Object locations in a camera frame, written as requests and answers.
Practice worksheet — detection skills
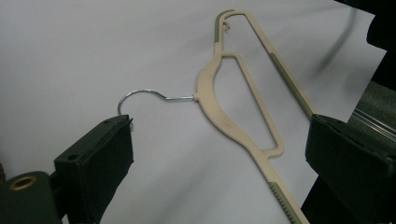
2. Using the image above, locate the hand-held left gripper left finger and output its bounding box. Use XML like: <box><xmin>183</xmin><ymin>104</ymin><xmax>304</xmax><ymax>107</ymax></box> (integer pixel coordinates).
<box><xmin>53</xmin><ymin>114</ymin><xmax>134</xmax><ymax>224</ymax></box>

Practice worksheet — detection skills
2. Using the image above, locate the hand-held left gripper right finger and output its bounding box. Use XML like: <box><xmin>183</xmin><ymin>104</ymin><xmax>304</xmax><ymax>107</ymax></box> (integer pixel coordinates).
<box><xmin>304</xmin><ymin>113</ymin><xmax>396</xmax><ymax>224</ymax></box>

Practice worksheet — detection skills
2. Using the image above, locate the beige plastic clothes hanger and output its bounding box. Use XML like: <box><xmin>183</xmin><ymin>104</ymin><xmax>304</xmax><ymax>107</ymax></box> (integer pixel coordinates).
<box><xmin>117</xmin><ymin>8</ymin><xmax>319</xmax><ymax>224</ymax></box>

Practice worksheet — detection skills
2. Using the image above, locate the metal rail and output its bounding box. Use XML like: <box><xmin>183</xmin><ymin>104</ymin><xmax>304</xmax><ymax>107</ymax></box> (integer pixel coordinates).
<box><xmin>352</xmin><ymin>107</ymin><xmax>396</xmax><ymax>142</ymax></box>

